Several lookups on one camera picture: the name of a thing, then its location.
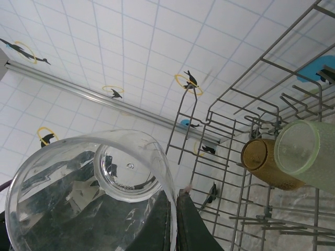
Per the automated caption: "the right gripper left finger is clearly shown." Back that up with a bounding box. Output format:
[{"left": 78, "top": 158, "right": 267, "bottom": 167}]
[{"left": 125, "top": 192, "right": 173, "bottom": 251}]

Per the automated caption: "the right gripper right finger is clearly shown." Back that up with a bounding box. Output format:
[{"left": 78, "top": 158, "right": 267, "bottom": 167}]
[{"left": 177, "top": 187, "right": 226, "bottom": 251}]

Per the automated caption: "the clear plastic cup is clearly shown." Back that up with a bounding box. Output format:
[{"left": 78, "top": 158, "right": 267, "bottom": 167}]
[{"left": 4, "top": 129, "right": 180, "bottom": 251}]

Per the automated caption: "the amber textured plastic cup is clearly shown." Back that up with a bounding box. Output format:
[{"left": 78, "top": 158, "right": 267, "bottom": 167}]
[{"left": 240, "top": 138, "right": 306, "bottom": 191}]

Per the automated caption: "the pale green textured cup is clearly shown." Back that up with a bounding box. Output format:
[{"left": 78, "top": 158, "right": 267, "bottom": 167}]
[{"left": 272, "top": 119, "right": 335, "bottom": 196}]

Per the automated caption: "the grey wire dish rack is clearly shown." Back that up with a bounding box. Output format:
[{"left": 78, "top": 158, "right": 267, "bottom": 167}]
[{"left": 164, "top": 0, "right": 335, "bottom": 251}]

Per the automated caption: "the yellow ring animal sticker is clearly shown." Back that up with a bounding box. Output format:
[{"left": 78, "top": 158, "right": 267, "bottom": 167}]
[
  {"left": 102, "top": 85, "right": 124, "bottom": 99},
  {"left": 37, "top": 127, "right": 60, "bottom": 149},
  {"left": 193, "top": 138, "right": 217, "bottom": 157},
  {"left": 0, "top": 38, "right": 52, "bottom": 66},
  {"left": 174, "top": 70, "right": 204, "bottom": 97}
]

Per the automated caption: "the aluminium frame post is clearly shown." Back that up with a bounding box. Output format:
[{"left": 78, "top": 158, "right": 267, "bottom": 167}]
[{"left": 5, "top": 59, "right": 222, "bottom": 144}]

